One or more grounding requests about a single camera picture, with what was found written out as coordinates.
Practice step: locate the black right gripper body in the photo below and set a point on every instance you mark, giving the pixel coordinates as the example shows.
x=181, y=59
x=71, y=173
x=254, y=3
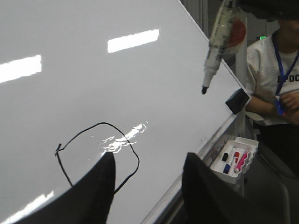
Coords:
x=271, y=10

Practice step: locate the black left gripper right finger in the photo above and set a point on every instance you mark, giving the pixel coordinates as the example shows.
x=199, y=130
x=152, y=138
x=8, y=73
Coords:
x=210, y=200

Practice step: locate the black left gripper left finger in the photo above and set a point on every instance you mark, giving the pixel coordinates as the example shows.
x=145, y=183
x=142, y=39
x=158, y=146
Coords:
x=87, y=202

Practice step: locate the white whiteboard marker black tip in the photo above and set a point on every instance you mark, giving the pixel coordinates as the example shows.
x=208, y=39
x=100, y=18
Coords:
x=228, y=33

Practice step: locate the black whiteboard eraser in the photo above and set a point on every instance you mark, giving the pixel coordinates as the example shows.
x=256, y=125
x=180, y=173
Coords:
x=237, y=101

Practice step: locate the blue capped marker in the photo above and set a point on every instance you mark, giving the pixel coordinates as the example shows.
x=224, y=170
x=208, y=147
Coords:
x=229, y=161

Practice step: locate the white marker tray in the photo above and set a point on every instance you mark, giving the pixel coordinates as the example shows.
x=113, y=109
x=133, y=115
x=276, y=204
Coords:
x=241, y=145

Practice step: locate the pink marker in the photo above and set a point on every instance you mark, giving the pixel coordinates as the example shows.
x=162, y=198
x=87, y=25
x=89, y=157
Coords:
x=241, y=162

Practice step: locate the small black magnet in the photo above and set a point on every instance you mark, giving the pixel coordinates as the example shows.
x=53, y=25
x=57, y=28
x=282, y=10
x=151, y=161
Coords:
x=225, y=157

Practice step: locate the red capped marker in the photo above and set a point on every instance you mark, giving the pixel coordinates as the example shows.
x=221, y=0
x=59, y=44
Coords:
x=235, y=158

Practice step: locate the person in white shirt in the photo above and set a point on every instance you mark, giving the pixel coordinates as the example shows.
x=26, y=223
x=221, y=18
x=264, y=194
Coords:
x=273, y=83

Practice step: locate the white whiteboard with aluminium frame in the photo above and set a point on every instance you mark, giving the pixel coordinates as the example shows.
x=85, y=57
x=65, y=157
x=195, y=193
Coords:
x=79, y=78

